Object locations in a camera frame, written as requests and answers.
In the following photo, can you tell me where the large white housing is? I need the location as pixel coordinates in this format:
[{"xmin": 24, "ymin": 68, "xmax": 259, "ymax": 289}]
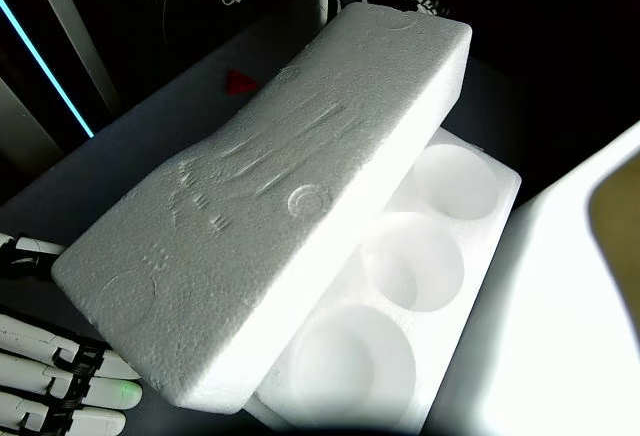
[{"xmin": 424, "ymin": 120, "xmax": 640, "ymax": 436}]

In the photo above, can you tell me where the cyan light strip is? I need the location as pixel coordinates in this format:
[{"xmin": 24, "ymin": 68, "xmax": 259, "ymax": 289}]
[{"xmin": 0, "ymin": 0, "xmax": 96, "ymax": 140}]

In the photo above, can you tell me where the thin white cable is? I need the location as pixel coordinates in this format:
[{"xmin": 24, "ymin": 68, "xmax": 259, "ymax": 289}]
[{"xmin": 162, "ymin": 0, "xmax": 221, "ymax": 45}]

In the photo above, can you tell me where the red triangle block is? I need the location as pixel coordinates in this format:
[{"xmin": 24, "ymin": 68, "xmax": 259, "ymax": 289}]
[{"xmin": 223, "ymin": 69, "xmax": 260, "ymax": 97}]

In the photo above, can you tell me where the white post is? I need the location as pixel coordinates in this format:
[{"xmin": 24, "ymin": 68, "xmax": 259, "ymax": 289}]
[{"xmin": 23, "ymin": 0, "xmax": 123, "ymax": 112}]

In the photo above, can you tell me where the white panel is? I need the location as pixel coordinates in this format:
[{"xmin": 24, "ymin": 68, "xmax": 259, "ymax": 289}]
[{"xmin": 0, "ymin": 75, "xmax": 64, "ymax": 172}]

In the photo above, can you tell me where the white styrofoam tray with cups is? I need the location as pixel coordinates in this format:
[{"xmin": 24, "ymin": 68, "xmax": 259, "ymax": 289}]
[{"xmin": 242, "ymin": 128, "xmax": 523, "ymax": 433}]

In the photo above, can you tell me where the white foam lid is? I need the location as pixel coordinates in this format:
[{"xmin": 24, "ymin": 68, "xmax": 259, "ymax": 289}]
[{"xmin": 49, "ymin": 1, "xmax": 474, "ymax": 415}]

